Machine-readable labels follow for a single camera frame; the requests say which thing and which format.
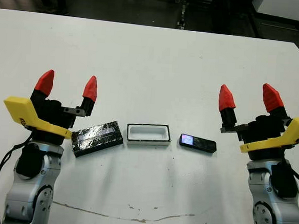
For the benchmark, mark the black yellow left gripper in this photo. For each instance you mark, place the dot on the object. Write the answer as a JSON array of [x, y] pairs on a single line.
[[49, 115]]

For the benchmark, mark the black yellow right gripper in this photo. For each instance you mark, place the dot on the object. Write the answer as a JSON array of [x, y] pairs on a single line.
[[263, 135]]

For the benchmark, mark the black box lid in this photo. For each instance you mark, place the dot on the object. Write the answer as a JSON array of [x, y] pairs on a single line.
[[96, 137]]

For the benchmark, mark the small black phone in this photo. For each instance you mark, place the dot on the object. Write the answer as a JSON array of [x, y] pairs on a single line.
[[201, 143]]

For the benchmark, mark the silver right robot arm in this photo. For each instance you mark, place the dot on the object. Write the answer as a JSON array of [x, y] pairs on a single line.
[[271, 202]]

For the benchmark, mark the white box base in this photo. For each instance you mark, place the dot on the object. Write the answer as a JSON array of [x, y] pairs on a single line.
[[147, 142]]

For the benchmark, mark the white cabinet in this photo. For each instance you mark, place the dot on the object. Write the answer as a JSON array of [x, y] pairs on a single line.
[[287, 9]]

